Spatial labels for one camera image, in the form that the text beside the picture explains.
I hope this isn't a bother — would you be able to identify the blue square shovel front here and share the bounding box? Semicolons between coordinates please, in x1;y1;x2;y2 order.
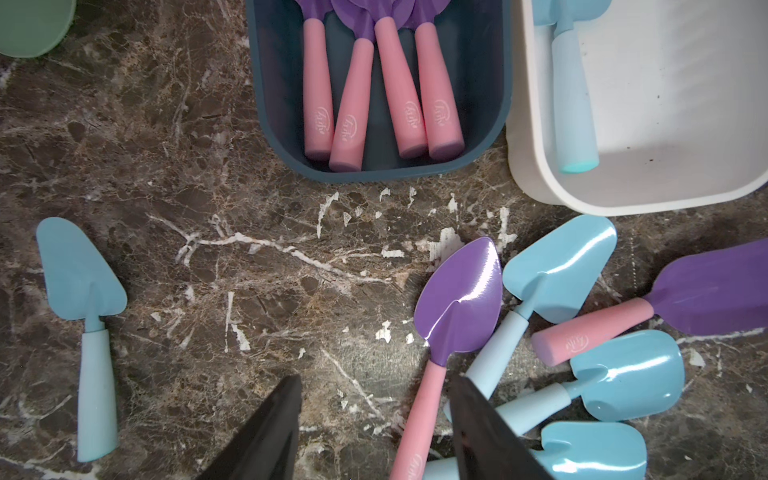
423;418;648;479

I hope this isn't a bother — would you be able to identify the purple pointed shovel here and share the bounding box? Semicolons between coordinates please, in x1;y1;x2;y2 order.
390;237;503;479
405;0;465;162

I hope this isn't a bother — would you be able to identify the dark teal storage box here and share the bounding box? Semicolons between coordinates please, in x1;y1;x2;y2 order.
246;1;513;183

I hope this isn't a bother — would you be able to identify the purple square shovel middle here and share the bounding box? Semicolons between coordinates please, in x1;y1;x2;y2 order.
531;239;767;366

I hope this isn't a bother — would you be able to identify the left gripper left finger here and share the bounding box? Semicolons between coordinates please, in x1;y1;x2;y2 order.
199;375;302;479

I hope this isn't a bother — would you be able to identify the green pen holder cup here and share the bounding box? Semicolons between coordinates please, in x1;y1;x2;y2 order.
0;0;77;58

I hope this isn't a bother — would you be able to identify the purple square shovel pink handle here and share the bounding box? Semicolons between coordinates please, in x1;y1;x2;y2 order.
296;0;334;162

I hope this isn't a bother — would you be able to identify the blue pointed shovel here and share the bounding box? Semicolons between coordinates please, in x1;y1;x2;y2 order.
465;215;617;398
532;0;611;174

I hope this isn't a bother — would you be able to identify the white storage box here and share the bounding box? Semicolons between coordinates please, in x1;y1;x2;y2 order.
506;1;767;217

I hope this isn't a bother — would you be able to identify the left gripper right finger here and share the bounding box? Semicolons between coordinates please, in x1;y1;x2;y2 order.
449;375;551;479

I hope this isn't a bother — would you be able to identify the blue round shovel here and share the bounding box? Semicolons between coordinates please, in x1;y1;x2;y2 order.
496;330;685;435

